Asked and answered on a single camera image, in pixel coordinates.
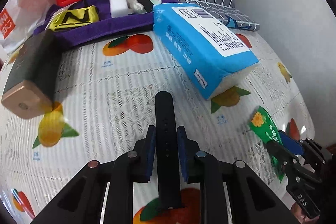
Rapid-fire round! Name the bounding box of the right hand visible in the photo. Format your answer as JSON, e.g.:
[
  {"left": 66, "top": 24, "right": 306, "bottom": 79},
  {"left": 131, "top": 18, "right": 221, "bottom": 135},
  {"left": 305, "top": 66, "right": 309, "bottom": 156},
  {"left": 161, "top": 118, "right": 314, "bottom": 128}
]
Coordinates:
[{"left": 290, "top": 203, "right": 319, "bottom": 224}]

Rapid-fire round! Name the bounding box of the white Miniso plastic bag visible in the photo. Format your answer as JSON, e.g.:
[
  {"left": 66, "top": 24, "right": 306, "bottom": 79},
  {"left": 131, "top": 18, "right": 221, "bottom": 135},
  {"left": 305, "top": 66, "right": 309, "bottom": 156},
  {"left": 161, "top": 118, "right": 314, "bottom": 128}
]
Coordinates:
[{"left": 1, "top": 0, "right": 52, "bottom": 54}]

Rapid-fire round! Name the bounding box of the black watch strap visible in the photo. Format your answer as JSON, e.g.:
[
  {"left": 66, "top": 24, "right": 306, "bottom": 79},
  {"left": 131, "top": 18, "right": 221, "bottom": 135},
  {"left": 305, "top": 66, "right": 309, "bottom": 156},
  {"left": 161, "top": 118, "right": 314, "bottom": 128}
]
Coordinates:
[{"left": 154, "top": 90, "right": 185, "bottom": 210}]

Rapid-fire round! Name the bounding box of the white cotton glove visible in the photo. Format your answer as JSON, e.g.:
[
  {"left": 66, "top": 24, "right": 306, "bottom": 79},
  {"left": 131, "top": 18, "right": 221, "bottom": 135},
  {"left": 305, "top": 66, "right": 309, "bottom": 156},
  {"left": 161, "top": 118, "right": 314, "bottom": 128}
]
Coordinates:
[{"left": 126, "top": 0, "right": 162, "bottom": 15}]

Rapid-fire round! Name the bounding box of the blue tissue pack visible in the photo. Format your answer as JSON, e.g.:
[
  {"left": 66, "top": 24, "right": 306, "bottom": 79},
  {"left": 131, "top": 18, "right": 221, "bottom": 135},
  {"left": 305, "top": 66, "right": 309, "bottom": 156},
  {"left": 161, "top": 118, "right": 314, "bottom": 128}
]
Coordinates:
[{"left": 153, "top": 3, "right": 259, "bottom": 100}]

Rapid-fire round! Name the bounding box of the dark green tea box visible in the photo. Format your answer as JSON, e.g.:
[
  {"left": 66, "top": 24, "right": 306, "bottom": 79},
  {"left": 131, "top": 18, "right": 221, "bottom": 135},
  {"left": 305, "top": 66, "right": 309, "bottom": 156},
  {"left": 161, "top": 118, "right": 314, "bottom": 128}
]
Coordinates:
[{"left": 1, "top": 29, "right": 63, "bottom": 119}]

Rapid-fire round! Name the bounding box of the yellow black pouch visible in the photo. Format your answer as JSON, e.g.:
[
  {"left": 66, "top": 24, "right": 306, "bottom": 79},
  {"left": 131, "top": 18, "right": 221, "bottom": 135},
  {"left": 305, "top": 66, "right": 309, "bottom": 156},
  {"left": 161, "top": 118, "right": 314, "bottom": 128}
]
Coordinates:
[{"left": 46, "top": 5, "right": 99, "bottom": 32}]

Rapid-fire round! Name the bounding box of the fruit print tablecloth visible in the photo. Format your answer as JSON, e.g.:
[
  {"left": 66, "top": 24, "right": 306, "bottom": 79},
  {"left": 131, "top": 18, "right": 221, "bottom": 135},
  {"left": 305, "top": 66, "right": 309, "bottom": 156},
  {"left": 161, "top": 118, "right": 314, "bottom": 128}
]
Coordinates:
[{"left": 1, "top": 31, "right": 315, "bottom": 223}]

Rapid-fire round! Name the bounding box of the green snack packet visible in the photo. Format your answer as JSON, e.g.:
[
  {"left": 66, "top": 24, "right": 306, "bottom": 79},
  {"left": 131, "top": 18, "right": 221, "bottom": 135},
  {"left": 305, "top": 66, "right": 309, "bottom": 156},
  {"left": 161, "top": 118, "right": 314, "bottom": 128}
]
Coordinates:
[{"left": 249, "top": 105, "right": 286, "bottom": 184}]

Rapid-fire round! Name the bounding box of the purple towel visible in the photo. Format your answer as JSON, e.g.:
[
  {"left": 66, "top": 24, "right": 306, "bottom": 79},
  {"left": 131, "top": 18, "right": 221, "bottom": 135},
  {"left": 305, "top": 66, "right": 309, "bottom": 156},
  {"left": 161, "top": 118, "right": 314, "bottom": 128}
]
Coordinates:
[{"left": 32, "top": 0, "right": 180, "bottom": 49}]

